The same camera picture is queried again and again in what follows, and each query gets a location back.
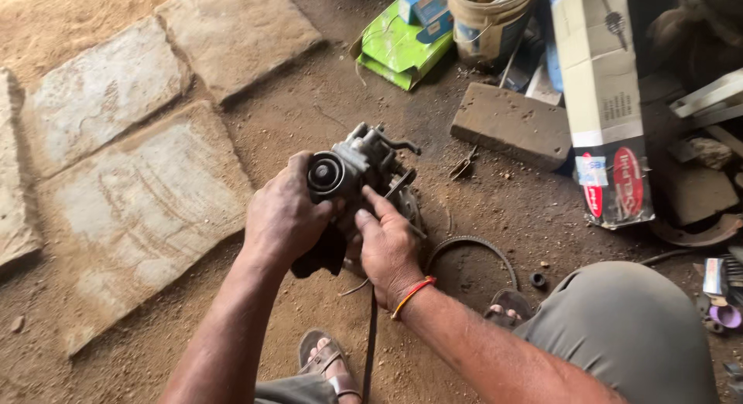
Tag person's right hand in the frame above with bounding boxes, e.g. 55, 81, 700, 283
354, 185, 428, 310

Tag person's left hand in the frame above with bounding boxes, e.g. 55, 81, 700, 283
243, 151, 346, 269

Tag black cloth rag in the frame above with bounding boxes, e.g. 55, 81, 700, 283
290, 223, 350, 280

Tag grey metal carburetor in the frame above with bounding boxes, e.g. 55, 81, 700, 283
306, 122, 428, 238

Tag black toothed rubber belt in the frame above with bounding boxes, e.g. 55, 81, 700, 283
360, 235, 519, 404

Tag small rusty metal piece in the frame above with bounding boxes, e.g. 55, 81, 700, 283
448, 145, 480, 181

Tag person's left brown sandal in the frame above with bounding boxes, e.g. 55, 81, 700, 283
297, 329, 362, 402

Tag person's brown sandal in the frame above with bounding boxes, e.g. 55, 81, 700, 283
484, 288, 534, 329
297, 329, 362, 402

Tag person's right brown sandal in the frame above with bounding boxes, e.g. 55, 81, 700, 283
484, 288, 534, 329

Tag brown brick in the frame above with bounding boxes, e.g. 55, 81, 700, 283
450, 82, 573, 173

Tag green cardboard box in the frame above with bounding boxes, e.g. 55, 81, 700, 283
349, 0, 454, 92

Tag person's grey trousers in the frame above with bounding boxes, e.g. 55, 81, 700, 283
254, 261, 722, 404

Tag dirty plastic bucket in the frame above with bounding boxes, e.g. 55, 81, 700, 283
446, 0, 541, 74

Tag blue cardboard boxes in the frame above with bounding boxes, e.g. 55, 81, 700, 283
398, 0, 454, 44

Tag long white cardboard box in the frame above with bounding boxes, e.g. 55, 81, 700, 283
547, 0, 657, 230

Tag rusty metal disc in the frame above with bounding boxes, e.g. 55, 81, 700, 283
649, 213, 743, 248

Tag small white packet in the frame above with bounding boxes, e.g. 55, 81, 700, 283
702, 257, 728, 296

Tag small grey stone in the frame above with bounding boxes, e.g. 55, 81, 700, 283
687, 136, 734, 171

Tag purple plastic cap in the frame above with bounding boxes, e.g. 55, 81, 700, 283
709, 303, 743, 330

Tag white metal bars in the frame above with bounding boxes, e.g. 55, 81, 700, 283
669, 67, 743, 130

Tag dark sack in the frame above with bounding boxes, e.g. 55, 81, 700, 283
646, 0, 743, 88

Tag red orange thread bracelet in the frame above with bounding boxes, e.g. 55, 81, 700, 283
390, 276, 437, 322

